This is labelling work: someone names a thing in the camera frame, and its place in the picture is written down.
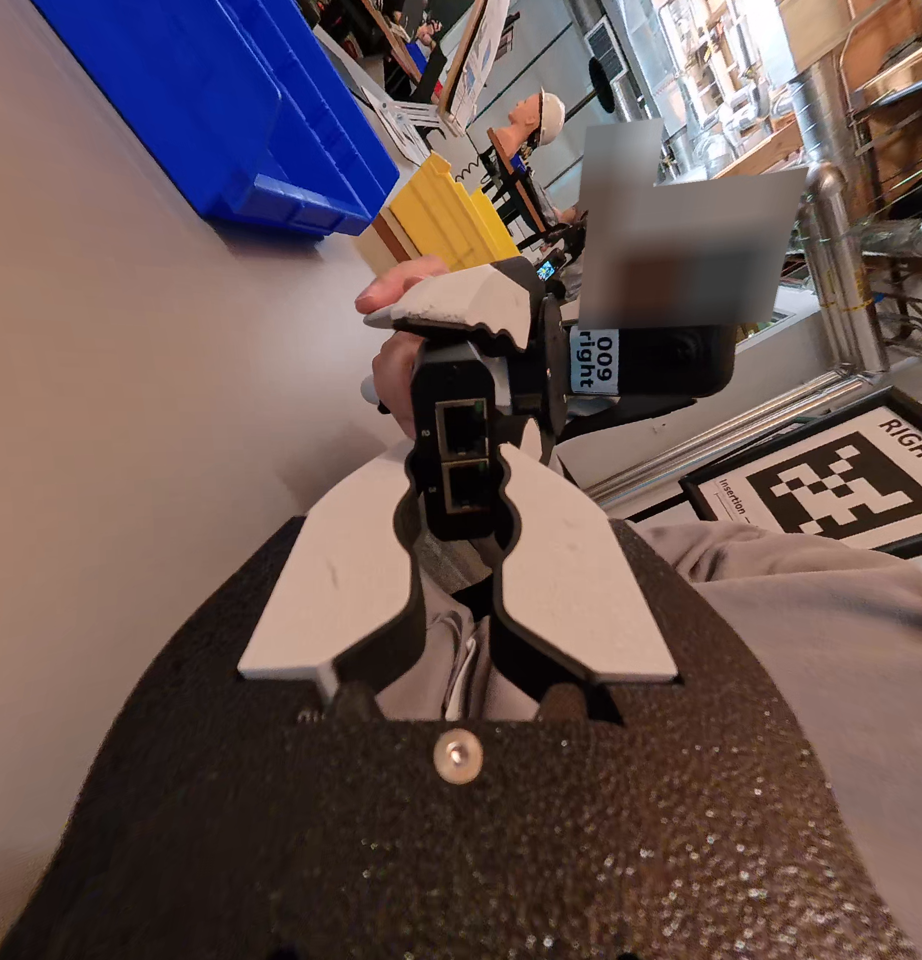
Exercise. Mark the person's right hand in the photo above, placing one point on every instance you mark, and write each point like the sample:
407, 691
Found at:
393, 375

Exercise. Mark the blue plastic bin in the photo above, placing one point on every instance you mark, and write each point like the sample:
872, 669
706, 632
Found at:
206, 112

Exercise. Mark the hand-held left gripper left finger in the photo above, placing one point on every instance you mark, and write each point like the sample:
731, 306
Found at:
341, 585

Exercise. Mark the framed marker sign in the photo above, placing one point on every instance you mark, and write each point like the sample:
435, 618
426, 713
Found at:
828, 480

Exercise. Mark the mannequin head with white helmet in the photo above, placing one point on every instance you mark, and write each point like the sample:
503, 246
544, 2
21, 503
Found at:
539, 116

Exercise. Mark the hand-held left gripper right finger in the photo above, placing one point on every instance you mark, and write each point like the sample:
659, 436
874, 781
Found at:
573, 585

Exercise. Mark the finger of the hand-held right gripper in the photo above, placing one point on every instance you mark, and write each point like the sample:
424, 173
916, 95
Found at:
468, 296
498, 379

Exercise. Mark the grey desk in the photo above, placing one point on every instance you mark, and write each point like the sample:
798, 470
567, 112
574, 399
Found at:
131, 375

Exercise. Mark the black ethernet splitter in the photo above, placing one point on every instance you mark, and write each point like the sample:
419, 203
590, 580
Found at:
453, 390

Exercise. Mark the yellow plastic bin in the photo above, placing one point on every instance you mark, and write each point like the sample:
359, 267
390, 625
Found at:
453, 217

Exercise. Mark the white paper sheet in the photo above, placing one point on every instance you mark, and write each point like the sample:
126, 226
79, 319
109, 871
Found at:
401, 124

